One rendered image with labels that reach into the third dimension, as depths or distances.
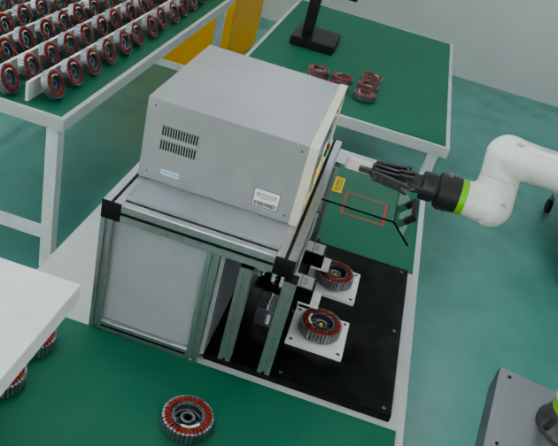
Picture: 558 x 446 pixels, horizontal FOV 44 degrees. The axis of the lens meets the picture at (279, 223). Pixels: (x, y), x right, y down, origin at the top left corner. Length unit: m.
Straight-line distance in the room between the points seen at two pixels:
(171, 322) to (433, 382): 1.64
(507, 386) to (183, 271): 0.86
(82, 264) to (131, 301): 0.31
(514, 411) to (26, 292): 1.17
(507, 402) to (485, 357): 1.53
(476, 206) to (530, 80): 5.36
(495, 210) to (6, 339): 1.18
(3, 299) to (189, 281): 0.56
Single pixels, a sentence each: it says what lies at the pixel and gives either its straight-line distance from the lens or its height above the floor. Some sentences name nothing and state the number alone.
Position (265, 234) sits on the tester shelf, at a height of 1.11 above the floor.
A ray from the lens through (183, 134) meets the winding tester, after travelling 1.54.
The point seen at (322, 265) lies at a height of 0.83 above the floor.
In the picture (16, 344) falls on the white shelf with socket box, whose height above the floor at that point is 1.21.
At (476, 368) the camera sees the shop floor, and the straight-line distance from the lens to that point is 3.25.
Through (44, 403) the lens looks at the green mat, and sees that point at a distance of 1.58.
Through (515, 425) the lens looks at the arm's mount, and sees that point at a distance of 1.77.
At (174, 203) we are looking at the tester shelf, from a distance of 1.55.
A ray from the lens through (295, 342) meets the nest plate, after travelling 1.77.
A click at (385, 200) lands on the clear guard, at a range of 1.91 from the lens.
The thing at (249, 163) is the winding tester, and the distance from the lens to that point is 1.52.
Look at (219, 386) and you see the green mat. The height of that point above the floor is 0.75.
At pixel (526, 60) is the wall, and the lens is 7.04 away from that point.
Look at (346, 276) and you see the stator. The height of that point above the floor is 0.82.
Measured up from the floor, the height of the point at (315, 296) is 0.88.
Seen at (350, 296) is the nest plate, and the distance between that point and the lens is 1.98.
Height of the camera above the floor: 1.94
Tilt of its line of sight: 32 degrees down
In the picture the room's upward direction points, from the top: 16 degrees clockwise
